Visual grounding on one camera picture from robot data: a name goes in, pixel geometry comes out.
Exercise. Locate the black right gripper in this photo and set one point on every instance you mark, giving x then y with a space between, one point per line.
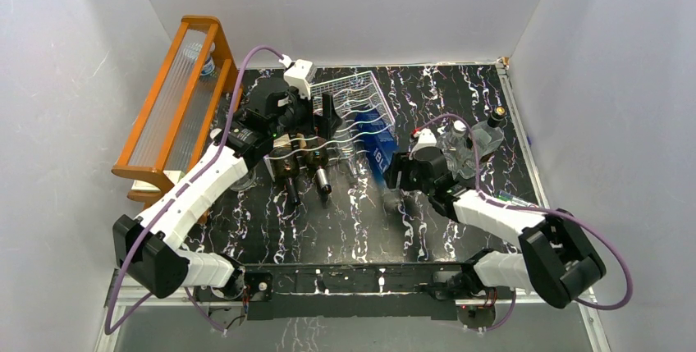
400 162

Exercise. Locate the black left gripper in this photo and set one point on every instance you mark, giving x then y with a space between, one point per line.
331 121

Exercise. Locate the dark wine bottle brown label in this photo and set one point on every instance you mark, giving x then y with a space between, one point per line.
316 160

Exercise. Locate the square clear bottle black cap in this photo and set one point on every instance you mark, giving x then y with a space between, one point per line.
488 134

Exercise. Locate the round clear bottle white cap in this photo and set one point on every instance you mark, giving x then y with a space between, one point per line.
456 148

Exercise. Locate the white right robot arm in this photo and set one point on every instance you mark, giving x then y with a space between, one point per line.
554 257

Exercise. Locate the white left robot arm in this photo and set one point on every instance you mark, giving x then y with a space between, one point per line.
148 247

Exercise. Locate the clear bottle silver cap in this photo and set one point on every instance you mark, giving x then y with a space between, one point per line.
247 181

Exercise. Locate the plastic water bottle on shelf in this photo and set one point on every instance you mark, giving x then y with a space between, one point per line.
191 52

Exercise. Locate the pack of coloured markers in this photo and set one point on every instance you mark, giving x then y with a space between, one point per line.
514 200

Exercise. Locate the orange wooden shelf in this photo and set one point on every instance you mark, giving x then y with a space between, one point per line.
171 130

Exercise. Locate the white wire wine rack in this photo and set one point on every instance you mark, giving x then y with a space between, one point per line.
360 103

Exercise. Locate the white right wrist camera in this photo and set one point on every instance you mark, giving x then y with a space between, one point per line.
421 138

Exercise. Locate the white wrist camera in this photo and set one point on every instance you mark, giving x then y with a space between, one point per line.
421 138
299 74

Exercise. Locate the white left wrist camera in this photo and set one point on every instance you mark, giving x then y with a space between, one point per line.
299 74

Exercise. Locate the aluminium frame rail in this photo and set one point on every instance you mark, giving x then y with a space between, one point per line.
357 307

